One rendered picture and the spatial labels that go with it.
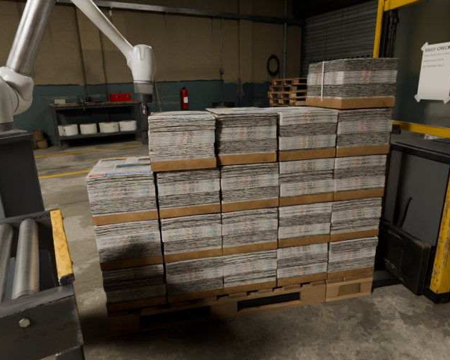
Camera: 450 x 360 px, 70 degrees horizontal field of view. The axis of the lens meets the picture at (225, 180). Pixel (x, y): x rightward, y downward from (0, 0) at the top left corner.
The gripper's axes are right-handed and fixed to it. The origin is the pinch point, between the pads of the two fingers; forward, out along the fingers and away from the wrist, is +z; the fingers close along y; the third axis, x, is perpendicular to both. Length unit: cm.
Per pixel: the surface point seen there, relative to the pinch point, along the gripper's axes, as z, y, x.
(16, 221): 18, -56, 37
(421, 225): 51, -5, -163
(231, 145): 0.4, -17.8, -38.5
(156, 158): 5.8, -20.2, -5.5
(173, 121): -10.3, -21.0, -12.7
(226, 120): -10.8, -17.7, -36.0
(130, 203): 26.7, -18.4, 6.4
